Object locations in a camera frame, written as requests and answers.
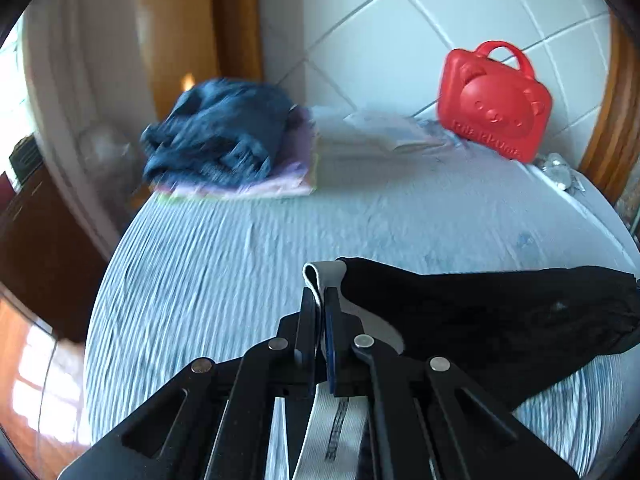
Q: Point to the folded pastel clothes stack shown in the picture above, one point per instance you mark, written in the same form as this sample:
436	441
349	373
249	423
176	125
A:
294	173

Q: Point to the dark wooden cabinet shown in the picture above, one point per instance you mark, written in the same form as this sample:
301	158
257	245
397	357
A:
48	262

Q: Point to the red bear suitcase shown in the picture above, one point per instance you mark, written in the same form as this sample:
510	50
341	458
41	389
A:
491	96

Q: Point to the black pants grey waistband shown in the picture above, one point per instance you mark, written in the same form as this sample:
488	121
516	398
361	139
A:
452	358

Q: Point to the dark blue folded jeans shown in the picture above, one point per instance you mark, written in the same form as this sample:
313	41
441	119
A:
224	132

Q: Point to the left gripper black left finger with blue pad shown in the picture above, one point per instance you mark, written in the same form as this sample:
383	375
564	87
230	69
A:
298	366

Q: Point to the white curtain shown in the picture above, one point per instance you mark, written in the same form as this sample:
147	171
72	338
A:
90	99

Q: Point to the open paper booklet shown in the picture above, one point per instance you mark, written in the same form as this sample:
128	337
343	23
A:
375	132

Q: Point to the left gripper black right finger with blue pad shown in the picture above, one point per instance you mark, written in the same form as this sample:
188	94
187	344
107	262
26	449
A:
347	374

